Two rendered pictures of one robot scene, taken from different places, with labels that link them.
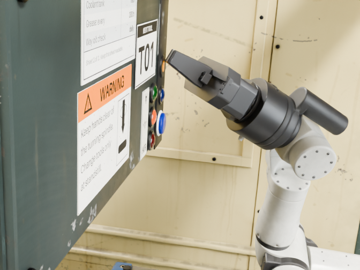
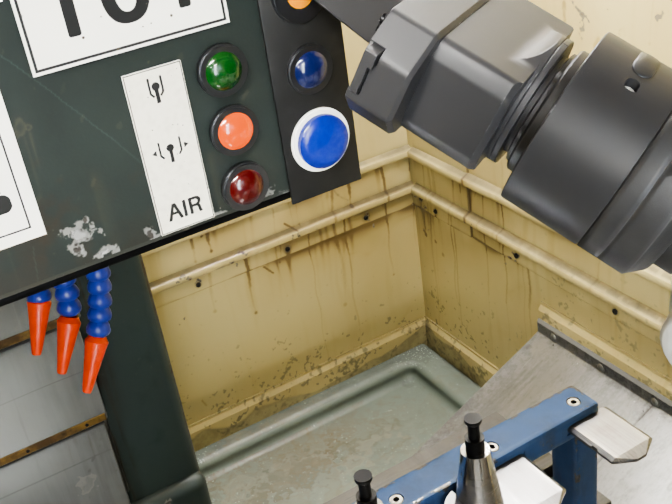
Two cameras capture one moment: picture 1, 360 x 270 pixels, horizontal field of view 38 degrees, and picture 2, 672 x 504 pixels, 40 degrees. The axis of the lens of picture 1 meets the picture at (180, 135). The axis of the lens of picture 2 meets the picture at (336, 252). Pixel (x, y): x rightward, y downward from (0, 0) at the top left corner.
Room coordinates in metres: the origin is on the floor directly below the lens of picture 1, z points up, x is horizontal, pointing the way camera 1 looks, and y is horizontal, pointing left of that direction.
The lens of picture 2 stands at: (0.42, -0.35, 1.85)
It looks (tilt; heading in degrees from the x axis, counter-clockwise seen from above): 29 degrees down; 54
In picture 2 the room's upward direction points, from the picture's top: 9 degrees counter-clockwise
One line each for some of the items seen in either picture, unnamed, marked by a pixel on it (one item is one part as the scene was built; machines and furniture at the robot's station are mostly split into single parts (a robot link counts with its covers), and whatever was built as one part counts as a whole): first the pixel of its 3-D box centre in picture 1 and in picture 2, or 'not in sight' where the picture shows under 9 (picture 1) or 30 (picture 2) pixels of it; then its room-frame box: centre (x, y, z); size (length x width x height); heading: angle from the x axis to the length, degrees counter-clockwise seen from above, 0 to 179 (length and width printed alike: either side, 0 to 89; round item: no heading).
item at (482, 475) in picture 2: not in sight; (477, 478); (0.85, 0.08, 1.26); 0.04 x 0.04 x 0.07
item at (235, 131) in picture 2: (152, 117); (235, 130); (0.65, 0.04, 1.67); 0.02 x 0.01 x 0.02; 171
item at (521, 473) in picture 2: not in sight; (527, 489); (0.91, 0.07, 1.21); 0.07 x 0.05 x 0.01; 81
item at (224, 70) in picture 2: (154, 92); (223, 70); (0.65, 0.04, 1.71); 0.02 x 0.01 x 0.02; 171
